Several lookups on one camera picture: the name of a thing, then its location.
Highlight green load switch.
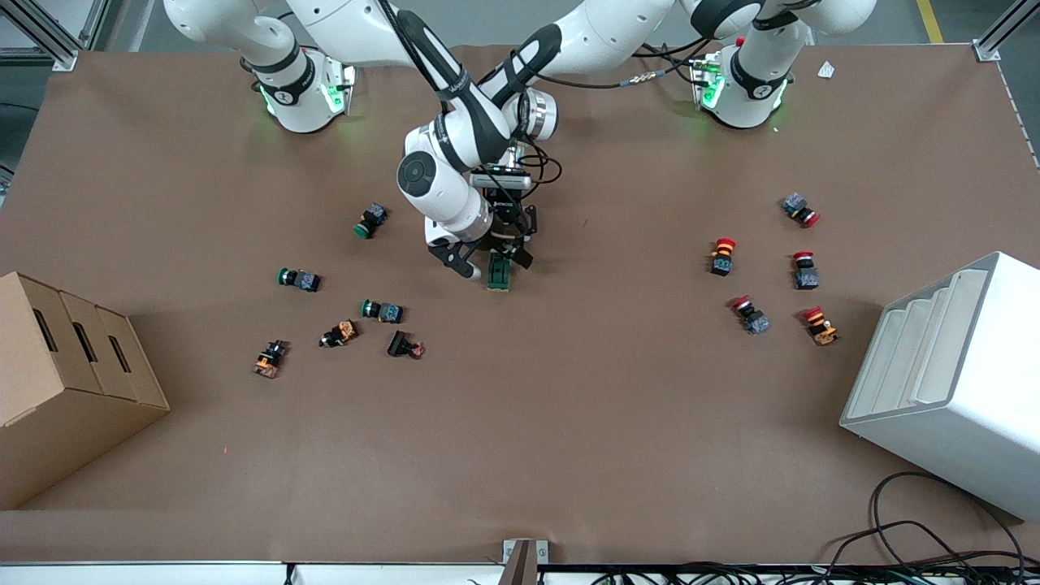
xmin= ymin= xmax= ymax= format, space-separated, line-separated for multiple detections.
xmin=486 ymin=250 xmax=515 ymax=293

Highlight black red-contact push button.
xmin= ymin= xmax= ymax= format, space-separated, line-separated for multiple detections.
xmin=386 ymin=329 xmax=426 ymax=360

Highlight black orange push button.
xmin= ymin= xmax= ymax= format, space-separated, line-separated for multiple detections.
xmin=252 ymin=340 xmax=290 ymax=379
xmin=318 ymin=319 xmax=360 ymax=349

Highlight brown paper table cover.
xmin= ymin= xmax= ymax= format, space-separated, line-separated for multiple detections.
xmin=0 ymin=41 xmax=1040 ymax=566

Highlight brown cardboard box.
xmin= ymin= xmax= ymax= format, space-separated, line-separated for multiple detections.
xmin=0 ymin=271 xmax=171 ymax=511

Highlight white plastic tiered bin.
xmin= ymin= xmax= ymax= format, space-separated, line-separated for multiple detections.
xmin=838 ymin=250 xmax=1040 ymax=523

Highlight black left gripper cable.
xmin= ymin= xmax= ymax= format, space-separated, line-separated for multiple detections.
xmin=517 ymin=136 xmax=564 ymax=186

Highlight black left base cable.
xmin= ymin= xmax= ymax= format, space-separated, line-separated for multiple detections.
xmin=528 ymin=37 xmax=716 ymax=90

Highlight grey metal table bracket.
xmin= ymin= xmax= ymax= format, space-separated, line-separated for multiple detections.
xmin=502 ymin=539 xmax=549 ymax=585

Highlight black looping floor cables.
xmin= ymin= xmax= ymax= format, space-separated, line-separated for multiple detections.
xmin=593 ymin=470 xmax=1040 ymax=585

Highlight aluminium frame profile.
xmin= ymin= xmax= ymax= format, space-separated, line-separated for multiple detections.
xmin=973 ymin=0 xmax=1040 ymax=169
xmin=0 ymin=0 xmax=111 ymax=72

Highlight white table edge rail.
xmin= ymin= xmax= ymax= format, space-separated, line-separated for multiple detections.
xmin=0 ymin=561 xmax=505 ymax=585

